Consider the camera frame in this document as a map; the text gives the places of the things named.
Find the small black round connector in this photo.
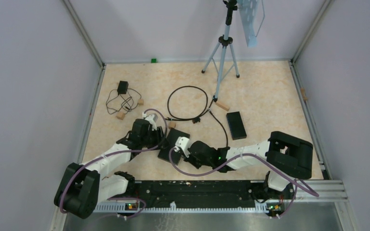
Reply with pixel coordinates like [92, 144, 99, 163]
[192, 117, 200, 124]

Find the wooden block on frame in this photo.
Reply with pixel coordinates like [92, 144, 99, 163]
[300, 88, 308, 102]

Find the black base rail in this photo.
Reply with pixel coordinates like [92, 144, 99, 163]
[126, 180, 281, 209]

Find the black network switch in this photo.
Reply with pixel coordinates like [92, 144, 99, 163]
[226, 111, 247, 140]
[157, 128, 190, 162]

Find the perforated white panel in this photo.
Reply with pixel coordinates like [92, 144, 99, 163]
[238, 0, 265, 48]

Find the wooden cube near switch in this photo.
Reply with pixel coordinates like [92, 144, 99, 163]
[168, 121, 177, 129]

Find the long wooden block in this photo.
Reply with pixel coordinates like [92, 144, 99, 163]
[215, 101, 230, 111]

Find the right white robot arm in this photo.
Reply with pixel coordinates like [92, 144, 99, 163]
[174, 131, 313, 198]

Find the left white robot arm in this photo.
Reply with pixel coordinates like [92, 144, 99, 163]
[54, 113, 168, 219]

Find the black power adapter with cord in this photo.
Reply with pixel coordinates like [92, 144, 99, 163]
[105, 80, 142, 116]

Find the wooden cube by cord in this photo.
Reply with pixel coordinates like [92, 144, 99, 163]
[116, 112, 126, 120]

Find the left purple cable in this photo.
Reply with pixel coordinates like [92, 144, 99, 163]
[59, 108, 169, 220]

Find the silver camera tripod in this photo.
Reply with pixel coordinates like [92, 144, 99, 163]
[201, 0, 240, 102]

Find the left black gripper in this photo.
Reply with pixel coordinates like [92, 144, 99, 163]
[141, 127, 171, 151]

